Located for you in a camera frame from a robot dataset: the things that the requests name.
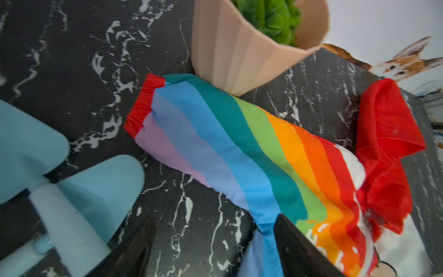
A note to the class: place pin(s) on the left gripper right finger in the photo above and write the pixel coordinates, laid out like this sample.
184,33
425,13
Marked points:
298,256

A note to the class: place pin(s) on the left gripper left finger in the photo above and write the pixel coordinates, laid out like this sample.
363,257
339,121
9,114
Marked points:
131,257

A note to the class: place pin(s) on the rainbow hooded kids jacket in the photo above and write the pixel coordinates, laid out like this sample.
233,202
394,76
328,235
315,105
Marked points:
353,208

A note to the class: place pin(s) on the green succulent plant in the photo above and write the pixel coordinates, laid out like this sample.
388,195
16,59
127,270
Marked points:
277,19

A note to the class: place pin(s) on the light blue silicone scraper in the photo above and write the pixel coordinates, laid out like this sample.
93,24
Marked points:
82,213

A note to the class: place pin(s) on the beige plant pot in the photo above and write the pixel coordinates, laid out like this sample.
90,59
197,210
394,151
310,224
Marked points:
229,53

